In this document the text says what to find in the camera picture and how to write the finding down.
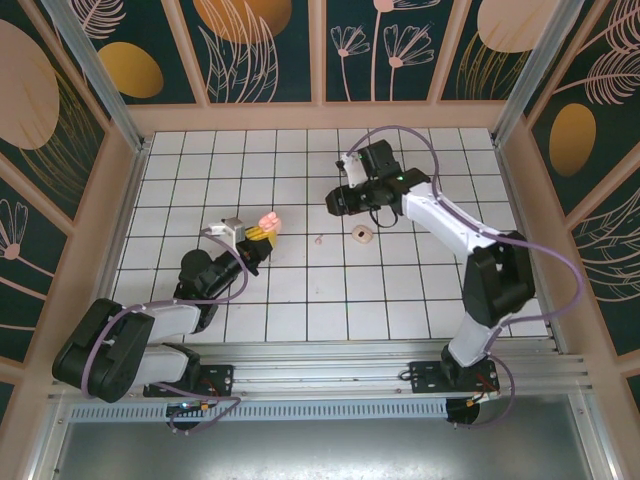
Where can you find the pink earbud charging case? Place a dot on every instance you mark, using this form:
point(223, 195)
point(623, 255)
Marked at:
point(271, 221)

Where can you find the beige silicone case cover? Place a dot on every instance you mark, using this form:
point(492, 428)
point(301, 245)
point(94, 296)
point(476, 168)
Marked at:
point(356, 235)

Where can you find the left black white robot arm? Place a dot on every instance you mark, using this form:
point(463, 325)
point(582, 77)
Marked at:
point(170, 322)

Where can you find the grey metal sheet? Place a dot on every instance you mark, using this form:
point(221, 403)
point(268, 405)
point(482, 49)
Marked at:
point(325, 450)

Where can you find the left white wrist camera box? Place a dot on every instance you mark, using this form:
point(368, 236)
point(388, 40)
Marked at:
point(231, 231)

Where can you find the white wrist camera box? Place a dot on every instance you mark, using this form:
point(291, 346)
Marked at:
point(356, 170)
point(231, 231)

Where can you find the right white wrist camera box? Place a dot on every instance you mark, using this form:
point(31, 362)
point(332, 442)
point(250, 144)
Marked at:
point(356, 170)

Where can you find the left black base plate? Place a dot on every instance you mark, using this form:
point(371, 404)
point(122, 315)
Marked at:
point(222, 377)

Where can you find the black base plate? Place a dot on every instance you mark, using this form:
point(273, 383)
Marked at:
point(425, 375)
point(222, 377)

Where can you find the aluminium table side rail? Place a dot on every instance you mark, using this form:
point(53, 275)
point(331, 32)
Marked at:
point(121, 225)
point(508, 175)

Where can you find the aluminium mounting rail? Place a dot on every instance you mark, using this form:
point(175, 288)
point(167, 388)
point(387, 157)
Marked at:
point(325, 365)

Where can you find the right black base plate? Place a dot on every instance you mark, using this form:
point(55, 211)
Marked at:
point(425, 375)

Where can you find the aluminium corner post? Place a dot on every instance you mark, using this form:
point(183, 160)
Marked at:
point(107, 95)
point(530, 75)

